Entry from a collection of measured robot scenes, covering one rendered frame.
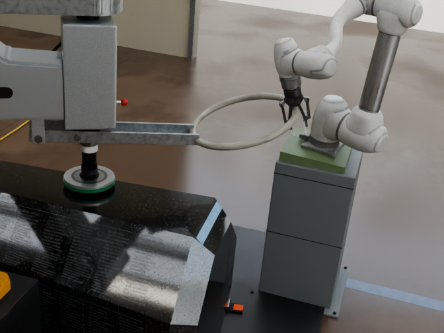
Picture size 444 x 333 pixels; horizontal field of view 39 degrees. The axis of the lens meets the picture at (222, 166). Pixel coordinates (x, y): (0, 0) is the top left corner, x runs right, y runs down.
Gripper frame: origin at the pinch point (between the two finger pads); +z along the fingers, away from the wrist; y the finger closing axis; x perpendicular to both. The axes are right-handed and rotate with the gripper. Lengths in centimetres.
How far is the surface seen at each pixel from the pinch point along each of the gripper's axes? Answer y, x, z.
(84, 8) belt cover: 69, 24, -77
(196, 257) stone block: 48, 59, 16
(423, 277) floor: -58, -42, 135
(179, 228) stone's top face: 53, 50, 8
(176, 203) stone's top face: 56, 30, 9
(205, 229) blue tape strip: 44, 45, 13
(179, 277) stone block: 55, 66, 18
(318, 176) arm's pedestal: -5.7, -16.4, 36.7
